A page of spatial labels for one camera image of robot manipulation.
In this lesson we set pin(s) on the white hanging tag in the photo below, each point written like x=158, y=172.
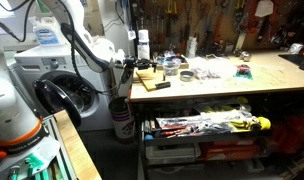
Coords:
x=131, y=35

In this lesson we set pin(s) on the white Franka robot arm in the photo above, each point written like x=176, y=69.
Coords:
x=8, y=110

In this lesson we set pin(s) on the black metal workbench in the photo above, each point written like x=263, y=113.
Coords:
x=275, y=100

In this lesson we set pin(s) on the chrome round object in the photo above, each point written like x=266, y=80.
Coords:
x=246, y=56

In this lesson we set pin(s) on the green container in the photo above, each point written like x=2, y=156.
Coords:
x=42, y=6

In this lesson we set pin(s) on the slim white bottle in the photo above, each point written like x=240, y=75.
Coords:
x=192, y=50

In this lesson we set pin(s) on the red and green small item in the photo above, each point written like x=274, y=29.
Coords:
x=243, y=71

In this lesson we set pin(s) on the black tray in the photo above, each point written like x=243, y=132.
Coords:
x=295, y=60

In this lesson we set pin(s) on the white washing machine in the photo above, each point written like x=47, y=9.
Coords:
x=28, y=63

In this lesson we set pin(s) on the clear plastic bags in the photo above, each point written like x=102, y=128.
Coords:
x=205, y=71

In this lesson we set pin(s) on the clear plastic jar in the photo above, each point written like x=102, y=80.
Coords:
x=171, y=69

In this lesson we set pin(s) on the yellow power tool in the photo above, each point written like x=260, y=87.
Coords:
x=263, y=123

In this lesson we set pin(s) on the striped waste bucket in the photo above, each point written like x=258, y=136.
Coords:
x=122, y=123

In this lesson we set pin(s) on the large white detergent jug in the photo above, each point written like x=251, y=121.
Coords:
x=47, y=35

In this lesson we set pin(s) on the pegboard tool wall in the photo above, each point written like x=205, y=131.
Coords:
x=218, y=20

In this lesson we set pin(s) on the black tool drawer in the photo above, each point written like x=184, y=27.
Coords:
x=192, y=139

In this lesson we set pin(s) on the red plastic case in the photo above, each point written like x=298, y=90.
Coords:
x=228, y=151

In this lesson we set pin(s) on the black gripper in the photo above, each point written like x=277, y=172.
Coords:
x=134, y=63

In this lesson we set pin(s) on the green mount bracket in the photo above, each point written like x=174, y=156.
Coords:
x=33, y=163

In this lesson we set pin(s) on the wooden chopping board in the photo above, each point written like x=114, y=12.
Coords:
x=148, y=78

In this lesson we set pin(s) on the shallow wooden tray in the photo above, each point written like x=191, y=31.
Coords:
x=183, y=65

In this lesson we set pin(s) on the black washing machine door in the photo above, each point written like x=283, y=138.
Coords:
x=52, y=100

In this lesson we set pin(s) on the white tape roll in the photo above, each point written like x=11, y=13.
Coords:
x=296, y=48

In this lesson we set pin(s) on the clear plastic storage bin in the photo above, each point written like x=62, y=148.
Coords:
x=172, y=154

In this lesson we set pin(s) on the white paper sheet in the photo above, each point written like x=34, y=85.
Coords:
x=263, y=8

